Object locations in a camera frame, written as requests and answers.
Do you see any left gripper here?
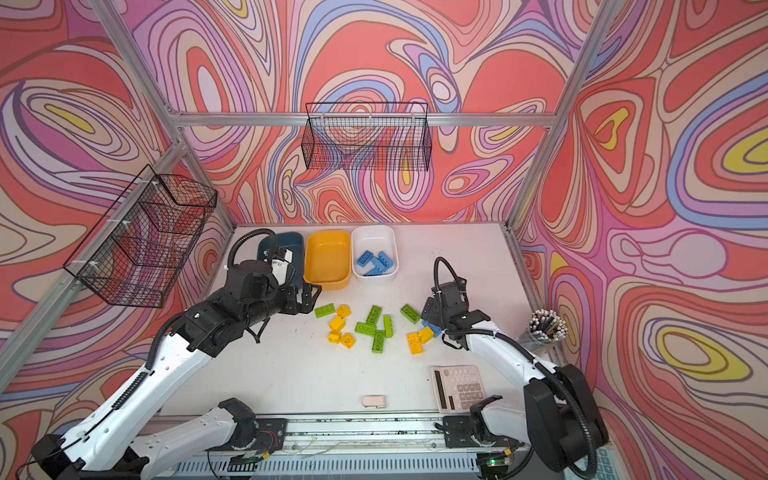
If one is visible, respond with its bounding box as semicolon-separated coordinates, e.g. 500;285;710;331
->
240;280;323;332

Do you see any blue lego brick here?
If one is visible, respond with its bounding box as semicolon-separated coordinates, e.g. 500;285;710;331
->
356;250;374;267
365;257;388;277
422;321;442;337
377;251;394;270

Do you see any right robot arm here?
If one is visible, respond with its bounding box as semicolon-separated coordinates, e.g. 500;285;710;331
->
422;256;609;479

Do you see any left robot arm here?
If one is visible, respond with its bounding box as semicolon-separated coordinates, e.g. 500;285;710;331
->
31;228;322;479

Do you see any yellow lego brick right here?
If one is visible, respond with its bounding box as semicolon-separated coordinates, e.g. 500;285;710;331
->
418;327;434;344

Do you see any green lego brick right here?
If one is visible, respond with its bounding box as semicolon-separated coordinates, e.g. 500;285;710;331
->
400;304;421;324

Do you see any green lego plate left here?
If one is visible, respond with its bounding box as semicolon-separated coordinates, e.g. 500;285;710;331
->
314;304;336;318

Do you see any yellow lego brick long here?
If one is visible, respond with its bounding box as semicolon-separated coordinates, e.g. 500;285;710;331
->
406;332;423;355

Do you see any yellow lego brick mid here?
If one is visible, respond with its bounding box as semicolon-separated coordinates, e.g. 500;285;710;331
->
329;316;346;332

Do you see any green lego brick upright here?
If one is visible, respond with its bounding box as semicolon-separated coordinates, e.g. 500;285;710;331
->
384;315;394;338

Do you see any dark teal plastic bin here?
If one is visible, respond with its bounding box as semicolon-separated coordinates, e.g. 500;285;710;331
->
257;231;305;287

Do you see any yellow plastic bin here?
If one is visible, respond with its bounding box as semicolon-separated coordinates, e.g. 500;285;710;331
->
303;230;352;291

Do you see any yellow lego brick lower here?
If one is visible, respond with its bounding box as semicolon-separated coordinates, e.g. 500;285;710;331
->
341;333;356;349

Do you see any green lego brick centre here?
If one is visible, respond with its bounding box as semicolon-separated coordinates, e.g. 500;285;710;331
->
366;305;382;327

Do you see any green lego brick bottom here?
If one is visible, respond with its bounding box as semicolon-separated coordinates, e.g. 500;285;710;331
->
371;330;387;354

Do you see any pink calculator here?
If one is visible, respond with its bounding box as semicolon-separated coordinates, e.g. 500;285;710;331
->
430;365;486;414

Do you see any green lego brick low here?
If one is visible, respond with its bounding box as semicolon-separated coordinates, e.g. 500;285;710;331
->
355;322;377;337

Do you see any cup of pencils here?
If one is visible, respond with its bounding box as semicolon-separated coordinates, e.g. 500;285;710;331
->
518;309;569;351

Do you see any white plastic bin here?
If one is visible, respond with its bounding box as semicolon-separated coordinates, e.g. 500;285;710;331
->
351;225;399;286

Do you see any pink eraser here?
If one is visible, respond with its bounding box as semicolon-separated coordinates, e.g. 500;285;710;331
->
361;395;387;409

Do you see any teal calculator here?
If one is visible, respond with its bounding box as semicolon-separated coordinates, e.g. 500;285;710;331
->
594;447;619;480

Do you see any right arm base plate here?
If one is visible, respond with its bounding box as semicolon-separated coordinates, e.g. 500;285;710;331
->
434;415;523;450

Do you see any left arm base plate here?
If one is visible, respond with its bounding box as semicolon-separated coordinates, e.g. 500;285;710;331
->
227;418;288;453

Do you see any left wire basket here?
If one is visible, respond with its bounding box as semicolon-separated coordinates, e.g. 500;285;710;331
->
63;166;218;308

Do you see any wire basket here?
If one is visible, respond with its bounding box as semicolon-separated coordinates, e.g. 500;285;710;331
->
301;101;432;172
63;166;218;308

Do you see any back wire basket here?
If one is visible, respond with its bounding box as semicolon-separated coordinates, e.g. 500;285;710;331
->
301;101;432;172

